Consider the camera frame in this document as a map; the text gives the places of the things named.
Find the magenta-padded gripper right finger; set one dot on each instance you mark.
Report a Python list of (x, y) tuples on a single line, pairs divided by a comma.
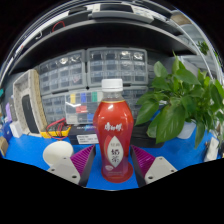
[(160, 170)]

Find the black speaker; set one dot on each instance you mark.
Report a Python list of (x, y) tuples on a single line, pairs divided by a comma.
[(30, 115)]

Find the flat round red coaster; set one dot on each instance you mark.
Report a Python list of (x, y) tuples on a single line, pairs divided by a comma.
[(117, 181)]

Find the red drink bottle white cap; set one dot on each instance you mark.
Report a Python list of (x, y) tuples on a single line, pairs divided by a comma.
[(113, 133)]

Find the black box with white label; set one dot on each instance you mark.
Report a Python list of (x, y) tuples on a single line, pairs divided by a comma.
[(83, 133)]

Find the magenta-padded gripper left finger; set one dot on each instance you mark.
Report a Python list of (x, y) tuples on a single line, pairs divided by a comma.
[(65, 170)]

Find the white metal shelf rack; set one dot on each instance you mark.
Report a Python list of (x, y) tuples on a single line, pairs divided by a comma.
[(203, 48)]

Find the white ceramic mug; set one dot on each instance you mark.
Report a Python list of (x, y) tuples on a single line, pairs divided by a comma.
[(56, 151)]

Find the white power adapter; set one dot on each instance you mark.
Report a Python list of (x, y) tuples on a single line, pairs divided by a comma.
[(212, 150)]

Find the clear organizer with colourful parts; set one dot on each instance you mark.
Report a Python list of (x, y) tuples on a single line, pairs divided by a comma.
[(81, 108)]

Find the dark grey flat box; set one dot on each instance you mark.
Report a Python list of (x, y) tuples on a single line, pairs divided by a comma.
[(12, 108)]

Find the green potted plant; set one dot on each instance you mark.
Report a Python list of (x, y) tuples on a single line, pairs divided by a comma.
[(173, 113)]

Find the plain black box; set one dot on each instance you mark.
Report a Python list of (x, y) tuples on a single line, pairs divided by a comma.
[(143, 138)]

